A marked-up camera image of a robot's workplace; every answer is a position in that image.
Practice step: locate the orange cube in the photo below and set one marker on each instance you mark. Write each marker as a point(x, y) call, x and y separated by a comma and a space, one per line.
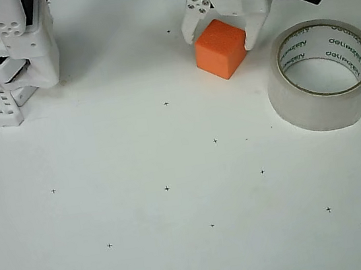
point(219, 53)

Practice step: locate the clear packing tape roll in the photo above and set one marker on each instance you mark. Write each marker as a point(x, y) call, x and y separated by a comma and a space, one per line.
point(296, 106)

